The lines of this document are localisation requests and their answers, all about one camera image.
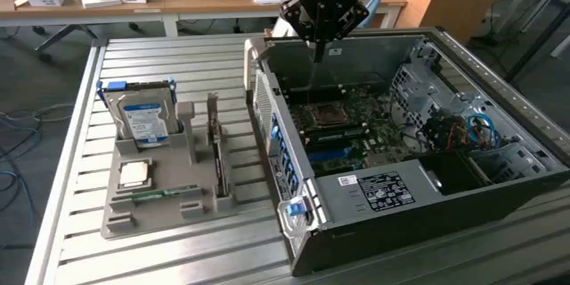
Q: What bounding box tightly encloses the black Nvidia graphics card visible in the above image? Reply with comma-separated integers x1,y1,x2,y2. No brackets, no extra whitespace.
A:
205,92,233,199

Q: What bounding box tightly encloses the metal CPU socket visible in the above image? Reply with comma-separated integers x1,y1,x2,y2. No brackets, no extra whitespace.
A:
304,101,352,126

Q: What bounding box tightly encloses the green motherboard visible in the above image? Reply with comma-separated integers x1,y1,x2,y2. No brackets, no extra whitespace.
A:
284,84,424,178

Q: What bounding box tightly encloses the dark installed RAM stick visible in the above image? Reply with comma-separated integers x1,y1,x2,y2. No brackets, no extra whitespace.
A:
305,125,365,144

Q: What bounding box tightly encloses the blue expansion slot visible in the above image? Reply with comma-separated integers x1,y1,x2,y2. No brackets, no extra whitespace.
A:
308,150,353,164

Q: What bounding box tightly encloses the silver chipset heatsink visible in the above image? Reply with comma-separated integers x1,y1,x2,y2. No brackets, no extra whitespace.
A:
363,154,389,169

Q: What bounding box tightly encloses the hard disk with blue caddy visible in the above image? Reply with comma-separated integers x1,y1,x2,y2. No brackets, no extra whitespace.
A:
96,77,179,148

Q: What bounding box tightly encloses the grey plastic parts rack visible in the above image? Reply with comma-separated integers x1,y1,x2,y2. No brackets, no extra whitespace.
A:
100,100,244,240

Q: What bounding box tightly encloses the grey power supply unit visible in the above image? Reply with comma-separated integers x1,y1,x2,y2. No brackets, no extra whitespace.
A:
307,159,443,229

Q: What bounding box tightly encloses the grey metal disk bay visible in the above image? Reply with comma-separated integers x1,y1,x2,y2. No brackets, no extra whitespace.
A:
467,142,547,186

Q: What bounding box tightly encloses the blue plastic case latch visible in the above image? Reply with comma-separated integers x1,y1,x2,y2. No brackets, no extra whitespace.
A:
284,202,309,216

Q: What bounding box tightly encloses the silver CPU chip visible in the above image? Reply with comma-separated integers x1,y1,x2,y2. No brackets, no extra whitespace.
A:
119,161,151,188

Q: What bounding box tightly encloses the green RAM stick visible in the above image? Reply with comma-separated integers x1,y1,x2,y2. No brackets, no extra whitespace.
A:
111,183,200,203

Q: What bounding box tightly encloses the black open PC case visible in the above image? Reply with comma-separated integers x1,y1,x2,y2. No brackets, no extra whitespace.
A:
243,25,570,278

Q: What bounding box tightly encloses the black red yellow wire bundle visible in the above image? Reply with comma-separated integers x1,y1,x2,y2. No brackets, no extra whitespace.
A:
420,115,472,152

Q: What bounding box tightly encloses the blue disk wire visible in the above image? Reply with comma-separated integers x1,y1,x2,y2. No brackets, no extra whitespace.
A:
464,113,502,152

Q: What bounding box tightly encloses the grey wheeled leg frame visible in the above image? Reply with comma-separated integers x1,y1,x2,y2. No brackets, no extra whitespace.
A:
33,23,100,63

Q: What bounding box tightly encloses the grey floor cable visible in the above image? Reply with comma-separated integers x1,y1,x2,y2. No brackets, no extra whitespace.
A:
0,102,74,123

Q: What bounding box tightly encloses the blue floor cable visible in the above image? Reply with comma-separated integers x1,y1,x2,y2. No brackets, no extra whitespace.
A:
0,171,37,250
0,119,44,164

